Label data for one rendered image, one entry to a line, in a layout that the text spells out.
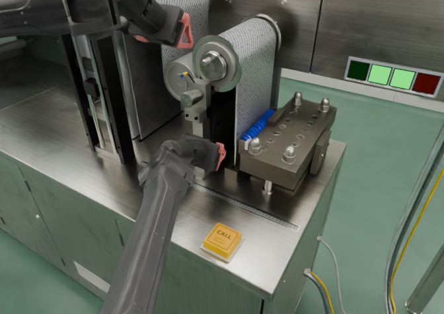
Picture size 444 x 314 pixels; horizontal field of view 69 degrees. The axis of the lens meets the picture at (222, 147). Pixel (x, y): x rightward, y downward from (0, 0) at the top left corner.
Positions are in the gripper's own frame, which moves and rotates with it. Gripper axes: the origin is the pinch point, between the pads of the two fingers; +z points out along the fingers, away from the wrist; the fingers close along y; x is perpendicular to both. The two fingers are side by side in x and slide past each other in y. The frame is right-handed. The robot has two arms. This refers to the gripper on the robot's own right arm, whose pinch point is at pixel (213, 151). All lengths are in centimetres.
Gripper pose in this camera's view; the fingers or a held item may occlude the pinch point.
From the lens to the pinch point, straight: 84.4
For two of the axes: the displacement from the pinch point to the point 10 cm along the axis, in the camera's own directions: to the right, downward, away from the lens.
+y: 8.6, 3.0, -4.2
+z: 4.4, -0.2, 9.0
